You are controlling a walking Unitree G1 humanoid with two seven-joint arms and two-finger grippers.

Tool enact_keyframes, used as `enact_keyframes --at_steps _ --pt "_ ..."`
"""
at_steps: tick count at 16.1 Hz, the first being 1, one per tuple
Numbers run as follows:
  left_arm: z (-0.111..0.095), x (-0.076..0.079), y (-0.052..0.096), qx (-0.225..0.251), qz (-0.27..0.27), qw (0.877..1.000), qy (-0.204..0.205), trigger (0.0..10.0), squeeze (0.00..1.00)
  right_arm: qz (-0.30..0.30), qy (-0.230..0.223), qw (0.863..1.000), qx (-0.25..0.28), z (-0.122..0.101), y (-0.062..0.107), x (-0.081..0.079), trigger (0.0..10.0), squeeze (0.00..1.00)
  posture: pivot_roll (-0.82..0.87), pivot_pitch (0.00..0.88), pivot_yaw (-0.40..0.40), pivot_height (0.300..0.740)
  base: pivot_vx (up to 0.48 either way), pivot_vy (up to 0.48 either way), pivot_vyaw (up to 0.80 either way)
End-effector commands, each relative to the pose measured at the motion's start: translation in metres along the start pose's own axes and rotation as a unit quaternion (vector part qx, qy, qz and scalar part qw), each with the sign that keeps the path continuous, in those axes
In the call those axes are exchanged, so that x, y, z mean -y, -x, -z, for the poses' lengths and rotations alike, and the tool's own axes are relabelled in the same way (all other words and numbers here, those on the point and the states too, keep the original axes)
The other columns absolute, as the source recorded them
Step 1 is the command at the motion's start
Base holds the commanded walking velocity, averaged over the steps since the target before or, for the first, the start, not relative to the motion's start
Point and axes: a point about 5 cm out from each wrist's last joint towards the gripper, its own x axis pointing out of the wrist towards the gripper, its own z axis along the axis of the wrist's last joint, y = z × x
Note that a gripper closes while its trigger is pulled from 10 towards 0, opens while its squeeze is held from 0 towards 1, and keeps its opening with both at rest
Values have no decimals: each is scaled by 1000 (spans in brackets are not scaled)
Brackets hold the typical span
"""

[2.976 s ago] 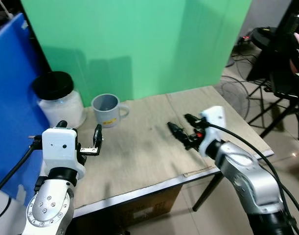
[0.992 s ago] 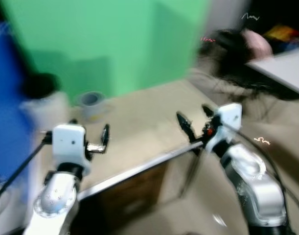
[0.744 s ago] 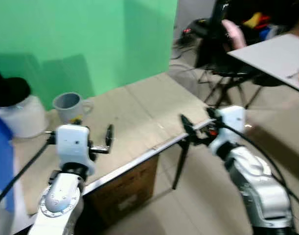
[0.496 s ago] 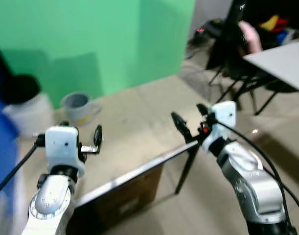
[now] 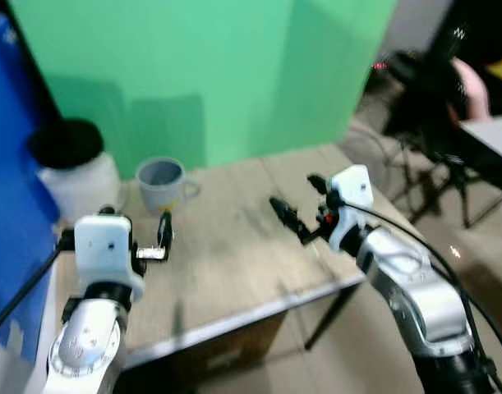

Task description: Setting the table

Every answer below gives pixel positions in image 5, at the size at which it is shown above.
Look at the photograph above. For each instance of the red led light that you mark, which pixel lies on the red led light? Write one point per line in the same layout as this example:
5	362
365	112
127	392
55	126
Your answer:
379	66

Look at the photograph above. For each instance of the black table leg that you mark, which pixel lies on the black table leg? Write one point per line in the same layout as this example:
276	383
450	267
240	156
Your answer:
329	318

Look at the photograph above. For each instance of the white jar with black lid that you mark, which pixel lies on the white jar with black lid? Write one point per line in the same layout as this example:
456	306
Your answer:
78	180

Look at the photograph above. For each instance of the brown cardboard box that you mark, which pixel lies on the brown cardboard box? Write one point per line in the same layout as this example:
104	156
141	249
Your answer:
234	353

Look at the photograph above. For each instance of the blue board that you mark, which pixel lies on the blue board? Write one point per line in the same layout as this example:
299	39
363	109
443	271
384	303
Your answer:
12	180

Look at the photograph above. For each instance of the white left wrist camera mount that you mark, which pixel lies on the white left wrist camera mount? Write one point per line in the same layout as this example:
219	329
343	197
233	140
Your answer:
103	246

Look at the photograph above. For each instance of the white side table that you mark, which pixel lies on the white side table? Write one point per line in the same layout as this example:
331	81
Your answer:
490	135

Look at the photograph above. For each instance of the black tripod stand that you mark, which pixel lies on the black tripod stand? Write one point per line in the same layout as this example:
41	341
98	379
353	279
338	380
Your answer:
427	90

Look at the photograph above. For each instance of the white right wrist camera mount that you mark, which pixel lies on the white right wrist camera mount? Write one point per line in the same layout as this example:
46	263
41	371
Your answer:
352	193

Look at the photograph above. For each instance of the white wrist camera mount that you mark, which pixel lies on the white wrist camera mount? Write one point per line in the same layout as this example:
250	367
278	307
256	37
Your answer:
103	246
352	193

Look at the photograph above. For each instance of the black fabric with white logo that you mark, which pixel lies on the black fabric with white logo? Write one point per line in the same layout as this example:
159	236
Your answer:
481	25

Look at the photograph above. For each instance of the green backdrop screen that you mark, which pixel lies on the green backdrop screen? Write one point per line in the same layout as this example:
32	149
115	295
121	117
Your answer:
201	74

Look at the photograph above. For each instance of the pink rounded object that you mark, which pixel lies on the pink rounded object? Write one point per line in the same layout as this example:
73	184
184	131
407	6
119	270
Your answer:
474	90

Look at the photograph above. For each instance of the grey ceramic mug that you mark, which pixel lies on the grey ceramic mug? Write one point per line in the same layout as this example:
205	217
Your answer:
160	190

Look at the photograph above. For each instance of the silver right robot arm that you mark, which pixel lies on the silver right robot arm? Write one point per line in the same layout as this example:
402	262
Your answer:
415	295

